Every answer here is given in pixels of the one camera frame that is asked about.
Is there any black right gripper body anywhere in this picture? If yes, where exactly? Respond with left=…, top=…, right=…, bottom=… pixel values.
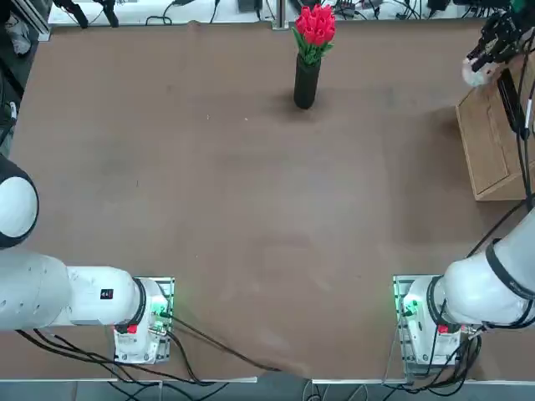
left=479, top=11, right=526, bottom=58

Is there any pink doll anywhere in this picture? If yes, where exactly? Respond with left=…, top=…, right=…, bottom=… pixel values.
left=461, top=56, right=498, bottom=89

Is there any wooden cabinet box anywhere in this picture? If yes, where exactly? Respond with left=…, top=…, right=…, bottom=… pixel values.
left=455, top=53, right=535, bottom=201

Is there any red tulip bouquet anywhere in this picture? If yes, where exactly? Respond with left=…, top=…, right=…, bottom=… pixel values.
left=291, top=3, right=337, bottom=67

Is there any black vase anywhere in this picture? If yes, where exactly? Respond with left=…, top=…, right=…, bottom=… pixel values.
left=293, top=53, right=320, bottom=110

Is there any aluminium frame rail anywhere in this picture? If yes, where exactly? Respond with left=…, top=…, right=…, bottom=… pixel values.
left=23, top=0, right=52, bottom=43

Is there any black cabinet handle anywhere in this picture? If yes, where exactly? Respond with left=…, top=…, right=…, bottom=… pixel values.
left=497, top=67, right=530, bottom=140

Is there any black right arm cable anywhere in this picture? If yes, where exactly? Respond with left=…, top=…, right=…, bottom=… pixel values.
left=466, top=24, right=535, bottom=258

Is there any aluminium post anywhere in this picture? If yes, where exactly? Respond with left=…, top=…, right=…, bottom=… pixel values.
left=273, top=0, right=293, bottom=30

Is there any black cable bundle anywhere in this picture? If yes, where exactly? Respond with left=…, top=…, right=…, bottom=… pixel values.
left=386, top=328, right=484, bottom=396
left=15, top=327, right=229, bottom=388

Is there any black floor cable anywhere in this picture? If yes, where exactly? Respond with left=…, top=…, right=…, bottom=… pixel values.
left=166, top=313, right=288, bottom=373

